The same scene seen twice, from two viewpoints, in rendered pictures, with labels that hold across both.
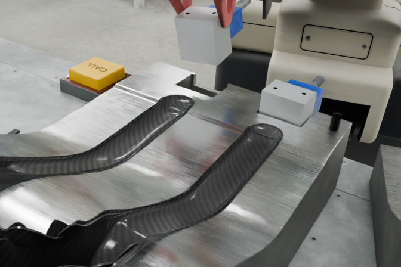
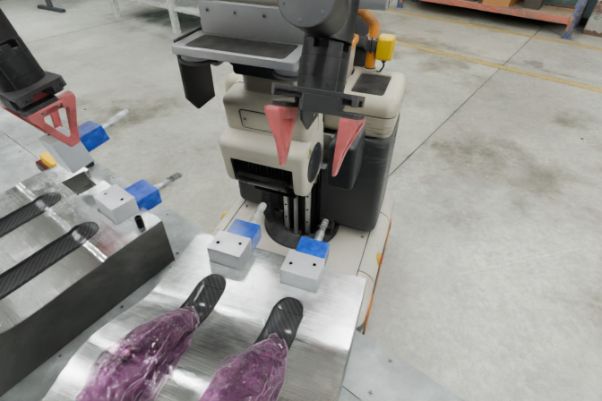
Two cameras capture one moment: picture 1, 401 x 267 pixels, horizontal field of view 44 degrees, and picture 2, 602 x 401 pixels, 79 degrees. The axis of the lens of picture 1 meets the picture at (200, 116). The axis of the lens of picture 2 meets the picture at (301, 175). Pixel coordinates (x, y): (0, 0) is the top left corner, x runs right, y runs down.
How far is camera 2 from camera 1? 0.45 m
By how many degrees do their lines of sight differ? 10
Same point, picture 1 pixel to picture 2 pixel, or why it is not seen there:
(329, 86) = (260, 157)
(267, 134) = (88, 232)
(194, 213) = not seen: outside the picture
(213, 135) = (47, 233)
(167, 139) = (12, 236)
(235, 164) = (44, 259)
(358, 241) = not seen: hidden behind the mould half
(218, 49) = (69, 162)
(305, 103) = (113, 209)
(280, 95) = (101, 201)
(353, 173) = not seen: hidden behind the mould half
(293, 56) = (237, 132)
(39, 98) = (20, 176)
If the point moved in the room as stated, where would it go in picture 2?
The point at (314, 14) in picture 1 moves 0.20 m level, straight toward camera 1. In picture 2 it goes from (244, 101) to (195, 148)
